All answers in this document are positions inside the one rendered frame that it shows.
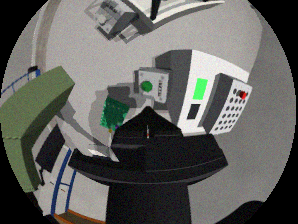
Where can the green tube rack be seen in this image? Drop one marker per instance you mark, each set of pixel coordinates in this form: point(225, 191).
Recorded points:
point(117, 111)

